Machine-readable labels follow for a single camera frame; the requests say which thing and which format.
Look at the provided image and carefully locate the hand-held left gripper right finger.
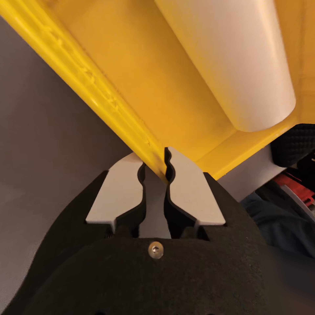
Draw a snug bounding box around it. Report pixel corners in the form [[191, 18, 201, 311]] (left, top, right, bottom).
[[163, 147, 227, 239]]

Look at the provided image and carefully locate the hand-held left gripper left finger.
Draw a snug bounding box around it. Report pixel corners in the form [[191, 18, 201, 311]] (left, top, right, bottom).
[[85, 152, 147, 238]]

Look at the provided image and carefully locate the yellow plastic bin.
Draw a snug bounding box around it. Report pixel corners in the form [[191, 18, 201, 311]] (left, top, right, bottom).
[[0, 0, 315, 184]]

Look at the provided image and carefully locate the white plastic bottle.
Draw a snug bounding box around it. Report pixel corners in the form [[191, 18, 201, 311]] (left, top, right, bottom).
[[155, 0, 296, 132]]

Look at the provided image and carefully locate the black wrist rest pad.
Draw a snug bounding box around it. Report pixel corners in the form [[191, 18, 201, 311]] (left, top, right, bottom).
[[271, 123, 315, 170]]

